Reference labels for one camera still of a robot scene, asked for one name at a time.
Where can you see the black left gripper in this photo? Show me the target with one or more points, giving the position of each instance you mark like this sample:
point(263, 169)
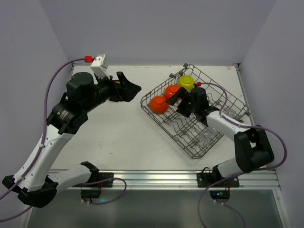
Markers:
point(116, 90)

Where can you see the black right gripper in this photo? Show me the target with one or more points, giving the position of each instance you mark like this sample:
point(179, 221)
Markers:
point(185, 104)

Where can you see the orange bowl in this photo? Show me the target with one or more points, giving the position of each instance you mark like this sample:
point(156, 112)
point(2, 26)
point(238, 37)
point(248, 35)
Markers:
point(170, 91)
point(158, 105)

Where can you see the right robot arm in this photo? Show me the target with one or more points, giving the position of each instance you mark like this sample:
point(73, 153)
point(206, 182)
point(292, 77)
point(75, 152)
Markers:
point(251, 144)

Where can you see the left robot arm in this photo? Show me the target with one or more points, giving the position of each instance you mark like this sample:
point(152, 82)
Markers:
point(33, 184)

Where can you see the lime green bowl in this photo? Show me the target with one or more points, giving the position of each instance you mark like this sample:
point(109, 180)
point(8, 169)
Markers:
point(186, 82)

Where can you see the clear glass left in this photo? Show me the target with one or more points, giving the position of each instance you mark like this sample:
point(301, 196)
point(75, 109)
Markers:
point(204, 139)

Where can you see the left controller box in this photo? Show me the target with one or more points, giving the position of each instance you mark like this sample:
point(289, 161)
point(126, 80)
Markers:
point(89, 194)

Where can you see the controller box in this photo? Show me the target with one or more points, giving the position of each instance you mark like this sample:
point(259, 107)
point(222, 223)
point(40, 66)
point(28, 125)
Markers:
point(220, 194)
point(89, 194)

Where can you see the right controller box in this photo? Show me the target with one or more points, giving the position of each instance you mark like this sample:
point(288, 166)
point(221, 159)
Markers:
point(220, 194)

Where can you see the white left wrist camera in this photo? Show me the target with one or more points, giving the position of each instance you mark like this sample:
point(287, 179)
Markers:
point(99, 65)

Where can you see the grey wire dish rack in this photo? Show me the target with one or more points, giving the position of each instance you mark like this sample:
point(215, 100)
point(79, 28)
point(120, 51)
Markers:
point(224, 89)

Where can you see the aluminium mounting rail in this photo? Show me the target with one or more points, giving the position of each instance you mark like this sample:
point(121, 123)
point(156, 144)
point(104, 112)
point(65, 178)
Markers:
point(191, 180)

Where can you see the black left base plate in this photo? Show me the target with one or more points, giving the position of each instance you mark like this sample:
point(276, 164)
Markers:
point(106, 177)

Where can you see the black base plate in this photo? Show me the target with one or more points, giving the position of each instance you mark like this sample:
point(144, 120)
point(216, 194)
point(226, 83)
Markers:
point(205, 179)
point(106, 177)

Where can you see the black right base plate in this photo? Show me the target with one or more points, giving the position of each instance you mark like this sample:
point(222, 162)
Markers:
point(205, 179)

